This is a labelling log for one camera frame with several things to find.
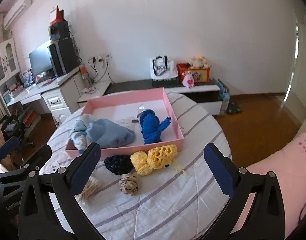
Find white desk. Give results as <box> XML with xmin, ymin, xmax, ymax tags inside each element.
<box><xmin>5</xmin><ymin>66</ymin><xmax>88</xmax><ymax>128</ymax></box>

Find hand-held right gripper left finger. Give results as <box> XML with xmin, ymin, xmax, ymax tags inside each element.
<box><xmin>18</xmin><ymin>142</ymin><xmax>105</xmax><ymax>240</ymax></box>

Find white tote bag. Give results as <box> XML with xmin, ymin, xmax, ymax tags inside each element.
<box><xmin>150</xmin><ymin>56</ymin><xmax>179</xmax><ymax>79</ymax></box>

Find pink cardboard box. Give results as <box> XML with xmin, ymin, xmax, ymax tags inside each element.
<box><xmin>65</xmin><ymin>87</ymin><xmax>185</xmax><ymax>159</ymax></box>

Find stack of magazines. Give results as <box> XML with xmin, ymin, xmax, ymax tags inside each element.
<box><xmin>3</xmin><ymin>85</ymin><xmax>25</xmax><ymax>103</ymax></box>

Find white air conditioner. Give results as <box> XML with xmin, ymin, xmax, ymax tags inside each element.
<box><xmin>2</xmin><ymin>0</ymin><xmax>34</xmax><ymax>29</ymax></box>

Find dark floor mat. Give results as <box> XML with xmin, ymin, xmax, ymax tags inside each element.
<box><xmin>227</xmin><ymin>102</ymin><xmax>244</xmax><ymax>114</ymax></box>

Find round table with striped cloth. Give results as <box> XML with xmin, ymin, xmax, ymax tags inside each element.
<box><xmin>39</xmin><ymin>91</ymin><xmax>233</xmax><ymax>240</ymax></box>

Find cotton swab bundle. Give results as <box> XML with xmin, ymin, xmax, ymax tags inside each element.
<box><xmin>77</xmin><ymin>176</ymin><xmax>104</xmax><ymax>201</ymax></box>

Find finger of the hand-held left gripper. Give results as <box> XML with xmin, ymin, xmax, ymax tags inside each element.
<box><xmin>0</xmin><ymin>144</ymin><xmax>53</xmax><ymax>182</ymax></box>
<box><xmin>0</xmin><ymin>137</ymin><xmax>20</xmax><ymax>166</ymax></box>

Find white door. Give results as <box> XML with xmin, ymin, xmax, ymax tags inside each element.
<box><xmin>280</xmin><ymin>15</ymin><xmax>306</xmax><ymax>111</ymax></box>

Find small item with maroon strap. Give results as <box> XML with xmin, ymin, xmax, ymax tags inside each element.
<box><xmin>131</xmin><ymin>106</ymin><xmax>146</xmax><ymax>123</ymax></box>

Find pink plush toy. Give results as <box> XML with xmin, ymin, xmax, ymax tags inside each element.
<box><xmin>182</xmin><ymin>71</ymin><xmax>196</xmax><ymax>89</ymax></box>

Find white plush toy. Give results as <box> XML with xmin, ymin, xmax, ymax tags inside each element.
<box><xmin>188</xmin><ymin>56</ymin><xmax>209</xmax><ymax>69</ymax></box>

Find yellow knitted piece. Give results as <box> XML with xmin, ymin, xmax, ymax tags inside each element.
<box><xmin>130</xmin><ymin>144</ymin><xmax>188</xmax><ymax>177</ymax></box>

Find pink printed quilt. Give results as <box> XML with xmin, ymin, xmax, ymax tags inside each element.
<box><xmin>230</xmin><ymin>130</ymin><xmax>306</xmax><ymax>240</ymax></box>

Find printed baby cloth with ribbon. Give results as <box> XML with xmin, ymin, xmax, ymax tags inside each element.
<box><xmin>69</xmin><ymin>114</ymin><xmax>94</xmax><ymax>155</ymax></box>

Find blue and white box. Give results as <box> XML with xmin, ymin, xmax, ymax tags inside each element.
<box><xmin>22</xmin><ymin>69</ymin><xmax>34</xmax><ymax>87</ymax></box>

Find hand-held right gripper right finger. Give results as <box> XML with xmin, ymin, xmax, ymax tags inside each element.
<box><xmin>204</xmin><ymin>143</ymin><xmax>286</xmax><ymax>240</ymax></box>

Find pink papers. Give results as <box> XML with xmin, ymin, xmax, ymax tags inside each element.
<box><xmin>38</xmin><ymin>77</ymin><xmax>57</xmax><ymax>87</ymax></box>

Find black speaker box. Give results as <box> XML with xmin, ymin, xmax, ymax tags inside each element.
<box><xmin>49</xmin><ymin>21</ymin><xmax>71</xmax><ymax>42</ymax></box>

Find red storage box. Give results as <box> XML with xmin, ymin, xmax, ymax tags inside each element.
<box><xmin>177</xmin><ymin>62</ymin><xmax>210</xmax><ymax>83</ymax></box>

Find white glass-door cabinet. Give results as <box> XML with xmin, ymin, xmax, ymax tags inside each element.
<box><xmin>0</xmin><ymin>37</ymin><xmax>20</xmax><ymax>86</ymax></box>

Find black office chair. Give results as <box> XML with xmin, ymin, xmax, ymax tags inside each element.
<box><xmin>0</xmin><ymin>115</ymin><xmax>35</xmax><ymax>167</ymax></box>

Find black power cable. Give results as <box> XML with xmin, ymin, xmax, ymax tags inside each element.
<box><xmin>87</xmin><ymin>57</ymin><xmax>99</xmax><ymax>82</ymax></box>
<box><xmin>105</xmin><ymin>59</ymin><xmax>114</xmax><ymax>84</ymax></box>

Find light blue fleece cloth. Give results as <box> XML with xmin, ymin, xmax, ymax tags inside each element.
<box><xmin>87</xmin><ymin>118</ymin><xmax>136</xmax><ymax>149</ymax></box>

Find tan knitted flower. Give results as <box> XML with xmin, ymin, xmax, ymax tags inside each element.
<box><xmin>119</xmin><ymin>172</ymin><xmax>141</xmax><ymax>196</ymax></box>

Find black computer monitor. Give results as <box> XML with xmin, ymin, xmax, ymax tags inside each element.
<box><xmin>29</xmin><ymin>41</ymin><xmax>55</xmax><ymax>77</ymax></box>

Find orange red book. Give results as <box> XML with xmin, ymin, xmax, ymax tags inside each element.
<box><xmin>24</xmin><ymin>110</ymin><xmax>38</xmax><ymax>127</ymax></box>

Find red and white box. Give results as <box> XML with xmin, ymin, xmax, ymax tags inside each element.
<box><xmin>48</xmin><ymin>5</ymin><xmax>66</xmax><ymax>26</ymax></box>

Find navy knitted piece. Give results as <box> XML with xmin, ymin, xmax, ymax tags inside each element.
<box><xmin>104</xmin><ymin>155</ymin><xmax>135</xmax><ymax>176</ymax></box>

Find royal blue knitted piece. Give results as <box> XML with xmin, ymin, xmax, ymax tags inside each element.
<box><xmin>139</xmin><ymin>109</ymin><xmax>172</xmax><ymax>145</ymax></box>

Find black computer tower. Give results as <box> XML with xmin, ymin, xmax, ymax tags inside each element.
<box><xmin>48</xmin><ymin>37</ymin><xmax>79</xmax><ymax>77</ymax></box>

